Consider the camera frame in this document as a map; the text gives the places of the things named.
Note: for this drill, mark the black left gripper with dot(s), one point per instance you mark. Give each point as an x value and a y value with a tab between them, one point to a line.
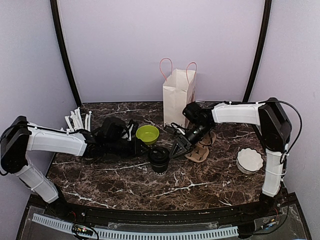
136	150

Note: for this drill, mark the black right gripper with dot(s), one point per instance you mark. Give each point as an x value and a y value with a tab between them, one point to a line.
184	147

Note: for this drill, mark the black plastic cup lid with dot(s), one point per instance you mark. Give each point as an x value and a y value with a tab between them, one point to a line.
158	155

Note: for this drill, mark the black paper coffee cup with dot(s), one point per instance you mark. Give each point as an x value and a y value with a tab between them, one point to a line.
159	167

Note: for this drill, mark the white paper takeout bag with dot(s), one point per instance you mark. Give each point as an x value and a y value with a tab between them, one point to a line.
178	90

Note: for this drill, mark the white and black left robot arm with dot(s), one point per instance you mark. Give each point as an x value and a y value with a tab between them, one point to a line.
23	137

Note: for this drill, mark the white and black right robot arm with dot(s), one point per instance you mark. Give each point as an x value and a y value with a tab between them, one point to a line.
269	116

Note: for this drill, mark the lime green plastic bowl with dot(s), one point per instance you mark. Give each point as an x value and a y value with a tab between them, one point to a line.
148	134

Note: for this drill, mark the brown cardboard cup carrier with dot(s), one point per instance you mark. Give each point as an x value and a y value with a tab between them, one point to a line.
201	151

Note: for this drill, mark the white scalloped ceramic bowl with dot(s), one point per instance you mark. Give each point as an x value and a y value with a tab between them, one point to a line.
249	161

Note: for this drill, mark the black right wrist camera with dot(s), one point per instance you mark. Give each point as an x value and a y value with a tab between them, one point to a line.
174	129

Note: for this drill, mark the grey slotted cable duct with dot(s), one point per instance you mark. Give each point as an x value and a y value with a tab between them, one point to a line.
121	231

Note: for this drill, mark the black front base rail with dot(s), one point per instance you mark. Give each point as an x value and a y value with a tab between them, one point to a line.
284	221

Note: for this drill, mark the black right frame post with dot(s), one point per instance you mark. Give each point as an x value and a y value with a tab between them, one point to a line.
259	50

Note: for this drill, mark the black frame post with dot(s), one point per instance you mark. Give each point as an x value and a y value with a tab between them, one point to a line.
259	50
63	51

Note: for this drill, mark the black left frame post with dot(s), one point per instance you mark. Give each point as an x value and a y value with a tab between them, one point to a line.
63	51

